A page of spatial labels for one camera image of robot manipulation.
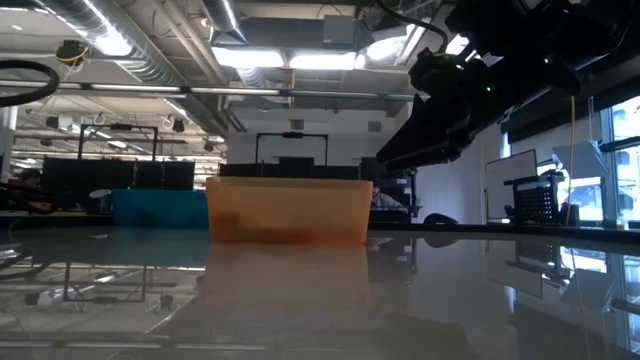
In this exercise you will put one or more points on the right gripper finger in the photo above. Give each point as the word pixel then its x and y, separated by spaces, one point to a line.
pixel 425 137
pixel 425 162

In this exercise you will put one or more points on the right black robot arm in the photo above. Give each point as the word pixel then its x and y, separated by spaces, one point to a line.
pixel 550 35

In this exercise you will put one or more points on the black equipment cabinet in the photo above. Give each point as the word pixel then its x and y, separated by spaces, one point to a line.
pixel 395 172

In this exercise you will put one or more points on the black low cabinet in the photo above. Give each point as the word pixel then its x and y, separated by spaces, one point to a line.
pixel 340 171

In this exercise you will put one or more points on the whiteboard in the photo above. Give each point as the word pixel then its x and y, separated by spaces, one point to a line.
pixel 510 185

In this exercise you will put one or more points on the black perforated crate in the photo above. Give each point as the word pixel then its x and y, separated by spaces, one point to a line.
pixel 535 202

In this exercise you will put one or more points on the grey ceiling box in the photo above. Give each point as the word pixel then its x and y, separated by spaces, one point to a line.
pixel 339 29

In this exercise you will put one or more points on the orange translucent plastic bin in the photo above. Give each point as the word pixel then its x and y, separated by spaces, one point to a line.
pixel 290 210

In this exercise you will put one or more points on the ceiling light panel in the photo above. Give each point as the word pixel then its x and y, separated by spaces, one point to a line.
pixel 300 60

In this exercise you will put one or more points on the grey tilted panel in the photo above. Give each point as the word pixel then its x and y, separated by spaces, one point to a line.
pixel 582 159

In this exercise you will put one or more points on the teal plastic bin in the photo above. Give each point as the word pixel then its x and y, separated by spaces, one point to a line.
pixel 160 210

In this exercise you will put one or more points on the black monitor row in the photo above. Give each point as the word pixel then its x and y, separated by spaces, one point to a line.
pixel 150 175

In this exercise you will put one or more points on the silver ceiling pipe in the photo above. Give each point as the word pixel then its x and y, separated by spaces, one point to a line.
pixel 125 87

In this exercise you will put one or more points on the white desk fan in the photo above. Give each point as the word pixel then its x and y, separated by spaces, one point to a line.
pixel 100 193

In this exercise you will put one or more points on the grey wall vent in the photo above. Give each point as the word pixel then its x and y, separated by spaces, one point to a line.
pixel 374 126

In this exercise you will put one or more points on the black rig frame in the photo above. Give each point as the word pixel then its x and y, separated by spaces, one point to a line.
pixel 270 134

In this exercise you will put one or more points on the small silver ceiling duct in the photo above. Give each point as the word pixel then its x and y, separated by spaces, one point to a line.
pixel 225 17

